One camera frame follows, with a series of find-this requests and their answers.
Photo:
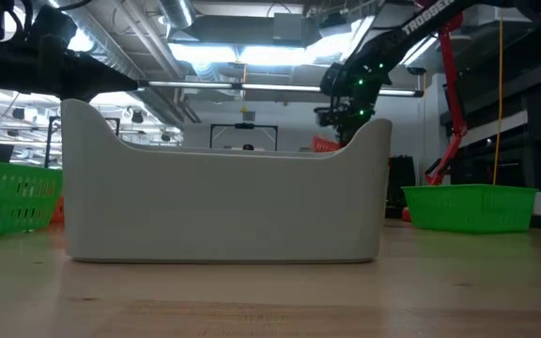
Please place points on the large white plastic basket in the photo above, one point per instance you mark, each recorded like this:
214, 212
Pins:
223, 206

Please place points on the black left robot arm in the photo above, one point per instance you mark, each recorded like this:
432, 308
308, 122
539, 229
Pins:
7, 61

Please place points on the black rectangular frame stand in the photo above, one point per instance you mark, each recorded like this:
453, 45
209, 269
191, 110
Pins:
243, 126

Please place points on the thin black frame stand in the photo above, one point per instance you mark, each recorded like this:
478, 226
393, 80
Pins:
53, 141

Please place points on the long ceiling light bar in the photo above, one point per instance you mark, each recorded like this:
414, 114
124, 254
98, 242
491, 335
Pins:
205, 85

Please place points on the green plastic lattice basket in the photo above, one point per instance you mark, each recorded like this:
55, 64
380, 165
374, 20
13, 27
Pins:
470, 208
10, 197

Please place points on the red articulated desk lamp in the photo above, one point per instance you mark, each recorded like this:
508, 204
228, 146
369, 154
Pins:
453, 103

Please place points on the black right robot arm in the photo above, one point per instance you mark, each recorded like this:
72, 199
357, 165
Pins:
421, 23

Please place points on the black crate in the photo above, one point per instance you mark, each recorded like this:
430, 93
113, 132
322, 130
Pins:
400, 185

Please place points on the dark shelf unit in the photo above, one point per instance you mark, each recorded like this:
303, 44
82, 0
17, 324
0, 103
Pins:
533, 141

